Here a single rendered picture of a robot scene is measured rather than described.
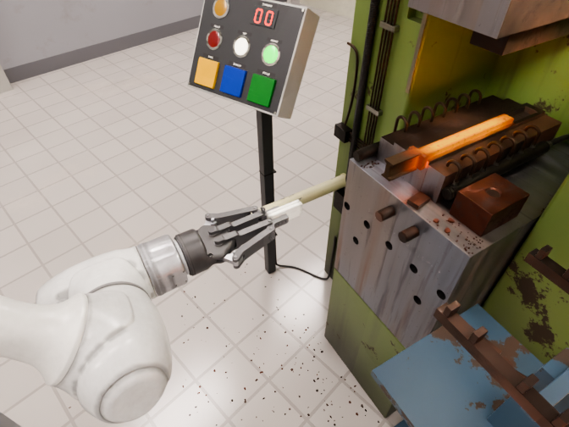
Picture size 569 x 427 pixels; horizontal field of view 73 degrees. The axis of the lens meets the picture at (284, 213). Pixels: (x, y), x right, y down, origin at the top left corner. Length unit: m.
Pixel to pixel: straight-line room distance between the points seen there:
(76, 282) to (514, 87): 1.19
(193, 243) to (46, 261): 1.67
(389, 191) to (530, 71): 0.56
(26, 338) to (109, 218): 1.87
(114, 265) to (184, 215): 1.62
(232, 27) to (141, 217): 1.36
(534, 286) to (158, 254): 0.83
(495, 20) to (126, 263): 0.68
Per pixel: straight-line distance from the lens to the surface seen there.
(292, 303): 1.78
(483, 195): 0.88
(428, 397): 0.83
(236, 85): 1.15
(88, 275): 0.61
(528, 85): 1.30
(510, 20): 0.76
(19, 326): 0.49
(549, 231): 0.97
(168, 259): 0.62
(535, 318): 1.11
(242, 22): 1.18
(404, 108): 1.11
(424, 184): 0.92
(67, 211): 2.49
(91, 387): 0.47
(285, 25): 1.10
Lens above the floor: 1.49
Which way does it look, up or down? 44 degrees down
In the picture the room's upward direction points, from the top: straight up
